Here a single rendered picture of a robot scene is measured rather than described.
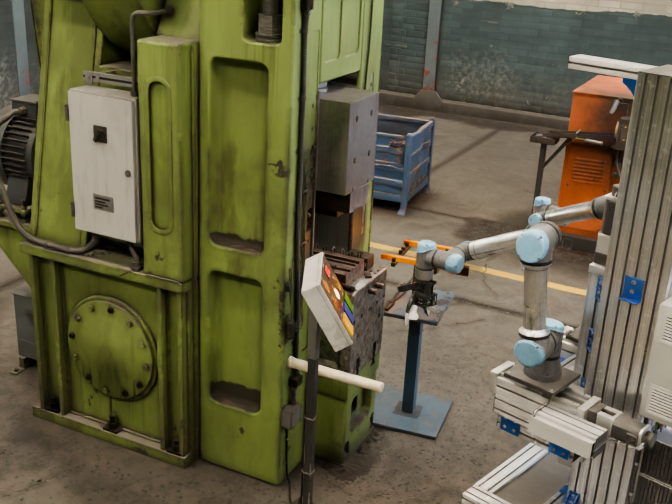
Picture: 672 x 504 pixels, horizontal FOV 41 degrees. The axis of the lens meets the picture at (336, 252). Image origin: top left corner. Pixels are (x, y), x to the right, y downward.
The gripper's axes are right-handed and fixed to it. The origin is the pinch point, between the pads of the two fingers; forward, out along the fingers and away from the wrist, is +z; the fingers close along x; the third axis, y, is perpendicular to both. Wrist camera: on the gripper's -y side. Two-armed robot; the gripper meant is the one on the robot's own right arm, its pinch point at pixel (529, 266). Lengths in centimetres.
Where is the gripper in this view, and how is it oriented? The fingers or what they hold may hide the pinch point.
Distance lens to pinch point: 444.9
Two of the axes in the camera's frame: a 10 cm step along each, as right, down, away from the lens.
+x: 6.8, -2.4, 7.0
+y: 7.4, 2.8, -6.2
